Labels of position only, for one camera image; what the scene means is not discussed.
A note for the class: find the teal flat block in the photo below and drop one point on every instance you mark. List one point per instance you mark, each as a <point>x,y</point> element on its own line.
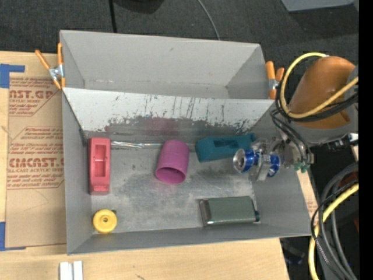
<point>207,153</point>

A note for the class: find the blue metal can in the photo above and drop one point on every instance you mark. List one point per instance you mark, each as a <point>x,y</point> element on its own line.
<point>246,160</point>

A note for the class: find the red flat block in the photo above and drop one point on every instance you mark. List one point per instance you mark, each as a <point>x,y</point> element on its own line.
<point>99,182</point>

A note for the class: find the brown cardboard board red print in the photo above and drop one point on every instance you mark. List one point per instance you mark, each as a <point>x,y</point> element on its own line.
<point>35,200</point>

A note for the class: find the dark green flat box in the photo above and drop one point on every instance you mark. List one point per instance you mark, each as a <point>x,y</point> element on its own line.
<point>230,210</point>

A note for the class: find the pink plastic cup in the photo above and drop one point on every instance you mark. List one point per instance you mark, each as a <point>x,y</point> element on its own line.
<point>175,156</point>

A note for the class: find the grey metal bin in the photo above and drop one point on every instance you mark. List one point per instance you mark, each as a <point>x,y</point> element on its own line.
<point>163,203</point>

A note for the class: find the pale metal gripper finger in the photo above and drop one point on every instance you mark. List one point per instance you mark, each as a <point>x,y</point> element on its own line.
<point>260,147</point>
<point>262,171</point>

